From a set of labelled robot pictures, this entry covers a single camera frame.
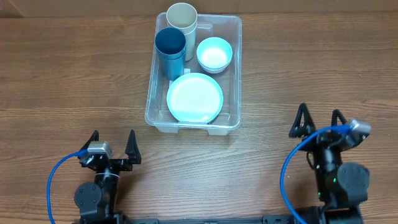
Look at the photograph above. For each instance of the light blue plate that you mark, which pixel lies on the light blue plate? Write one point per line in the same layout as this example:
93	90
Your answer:
195	98

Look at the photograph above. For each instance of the blue cup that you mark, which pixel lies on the blue cup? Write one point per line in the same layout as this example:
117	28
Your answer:
172	66
170	43

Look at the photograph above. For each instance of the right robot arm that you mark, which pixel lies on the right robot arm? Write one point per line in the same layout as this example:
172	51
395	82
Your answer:
342	187

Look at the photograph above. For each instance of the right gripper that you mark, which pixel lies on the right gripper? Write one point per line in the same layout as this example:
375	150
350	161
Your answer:
296	128

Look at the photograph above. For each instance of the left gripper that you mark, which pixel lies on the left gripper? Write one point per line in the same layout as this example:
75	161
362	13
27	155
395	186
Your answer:
132	150

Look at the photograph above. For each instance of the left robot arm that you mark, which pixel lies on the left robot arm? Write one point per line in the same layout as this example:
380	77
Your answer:
97	199

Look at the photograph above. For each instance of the grey bowl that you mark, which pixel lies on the grey bowl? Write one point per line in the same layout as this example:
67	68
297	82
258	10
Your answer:
214	70

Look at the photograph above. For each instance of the clear plastic storage container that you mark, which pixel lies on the clear plastic storage container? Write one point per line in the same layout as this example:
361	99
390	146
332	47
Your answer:
229	28

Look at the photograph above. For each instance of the cream cup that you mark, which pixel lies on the cream cup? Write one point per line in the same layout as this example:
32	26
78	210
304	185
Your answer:
190	44
182	16

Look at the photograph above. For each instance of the light blue bowl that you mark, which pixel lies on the light blue bowl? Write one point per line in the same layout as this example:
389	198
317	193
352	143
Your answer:
214	53

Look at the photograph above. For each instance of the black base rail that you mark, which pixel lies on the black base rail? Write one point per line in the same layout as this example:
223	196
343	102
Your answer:
267	219

